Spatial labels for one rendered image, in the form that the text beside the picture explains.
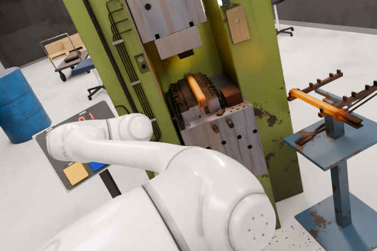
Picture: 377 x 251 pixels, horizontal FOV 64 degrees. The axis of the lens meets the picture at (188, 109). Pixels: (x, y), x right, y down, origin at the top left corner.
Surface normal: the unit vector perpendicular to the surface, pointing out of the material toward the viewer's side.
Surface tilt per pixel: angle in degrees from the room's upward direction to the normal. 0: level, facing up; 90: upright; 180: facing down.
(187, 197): 21
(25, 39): 90
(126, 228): 25
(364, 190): 0
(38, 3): 90
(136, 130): 63
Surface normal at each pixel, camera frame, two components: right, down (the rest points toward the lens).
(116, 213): -0.26, -0.79
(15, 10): 0.40, 0.32
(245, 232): 0.56, 0.00
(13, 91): 0.78, 0.06
